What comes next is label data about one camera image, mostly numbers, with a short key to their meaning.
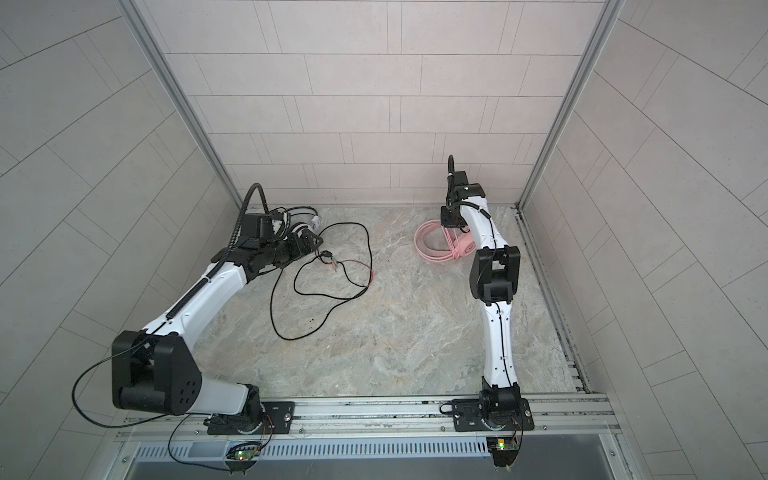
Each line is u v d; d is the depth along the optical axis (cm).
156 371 40
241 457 64
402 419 72
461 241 96
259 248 64
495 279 62
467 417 71
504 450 68
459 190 76
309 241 75
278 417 71
